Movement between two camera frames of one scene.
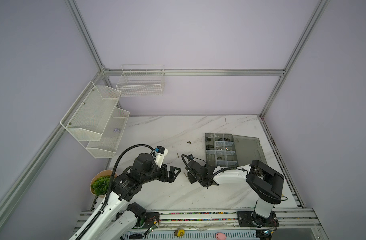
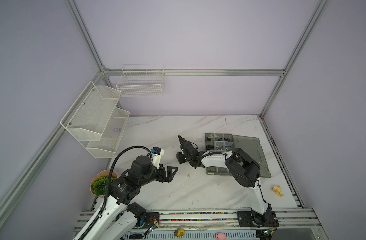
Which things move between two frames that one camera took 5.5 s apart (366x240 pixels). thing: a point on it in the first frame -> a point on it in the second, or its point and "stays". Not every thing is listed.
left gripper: [171, 177] stays
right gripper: [189, 178] -> [179, 157]
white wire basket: [142, 80] stays
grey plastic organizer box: [229, 150] stays
